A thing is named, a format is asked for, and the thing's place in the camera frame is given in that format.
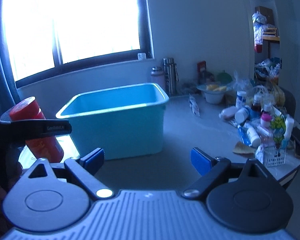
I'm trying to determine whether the red vitamin tube bottle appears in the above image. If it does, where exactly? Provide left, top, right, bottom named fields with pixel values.
left=9, top=96, right=64, bottom=163

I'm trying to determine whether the white bin lid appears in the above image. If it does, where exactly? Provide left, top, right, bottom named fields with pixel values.
left=19, top=135, right=79, bottom=164

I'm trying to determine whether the wooden shelf with clutter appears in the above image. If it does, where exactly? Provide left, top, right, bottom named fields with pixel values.
left=252, top=6, right=280, bottom=55

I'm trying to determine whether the clear acrylic stand figure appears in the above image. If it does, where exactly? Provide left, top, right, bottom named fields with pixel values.
left=264, top=115, right=286, bottom=167

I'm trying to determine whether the white bottle near edge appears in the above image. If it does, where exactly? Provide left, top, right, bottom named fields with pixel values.
left=246, top=126, right=261, bottom=148

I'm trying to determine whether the blue toothpaste tube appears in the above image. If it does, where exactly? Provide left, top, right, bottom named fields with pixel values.
left=237, top=125, right=252, bottom=147

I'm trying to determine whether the pink cap white bottle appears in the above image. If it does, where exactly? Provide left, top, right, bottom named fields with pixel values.
left=260, top=112, right=272, bottom=128

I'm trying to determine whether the white jar blue label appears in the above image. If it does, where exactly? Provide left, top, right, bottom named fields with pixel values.
left=235, top=106, right=251, bottom=125

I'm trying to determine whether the white bottle lying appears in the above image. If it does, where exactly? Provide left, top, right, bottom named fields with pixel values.
left=219, top=106, right=238, bottom=120

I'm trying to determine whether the brown syrup bottle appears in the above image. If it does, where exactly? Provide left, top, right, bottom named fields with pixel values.
left=251, top=94, right=262, bottom=113

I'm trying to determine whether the white medicine bottle upright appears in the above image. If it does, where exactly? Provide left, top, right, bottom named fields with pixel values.
left=235, top=90, right=247, bottom=109

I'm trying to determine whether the teal plastic storage bin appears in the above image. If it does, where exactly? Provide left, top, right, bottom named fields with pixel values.
left=56, top=83, right=169, bottom=160

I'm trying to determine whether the white sachet packet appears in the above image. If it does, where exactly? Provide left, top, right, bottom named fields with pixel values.
left=189, top=94, right=200, bottom=117

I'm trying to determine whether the white bowl with fruit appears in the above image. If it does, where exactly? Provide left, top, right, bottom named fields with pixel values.
left=197, top=83, right=231, bottom=105

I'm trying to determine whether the clear plastic bag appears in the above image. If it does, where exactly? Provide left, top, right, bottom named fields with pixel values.
left=232, top=70, right=254, bottom=97

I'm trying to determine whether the green round lid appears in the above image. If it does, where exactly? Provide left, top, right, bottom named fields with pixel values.
left=216, top=72, right=233, bottom=85

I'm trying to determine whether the red dark box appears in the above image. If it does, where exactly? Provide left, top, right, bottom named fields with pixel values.
left=197, top=61, right=206, bottom=84

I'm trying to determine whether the small white windowsill device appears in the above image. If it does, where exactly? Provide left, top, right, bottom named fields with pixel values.
left=138, top=53, right=147, bottom=61

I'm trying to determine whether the steel thermos flask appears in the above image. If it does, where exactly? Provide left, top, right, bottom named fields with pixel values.
left=162, top=57, right=179, bottom=96

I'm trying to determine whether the pink water bottle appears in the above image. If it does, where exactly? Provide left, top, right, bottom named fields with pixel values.
left=151, top=67, right=165, bottom=90

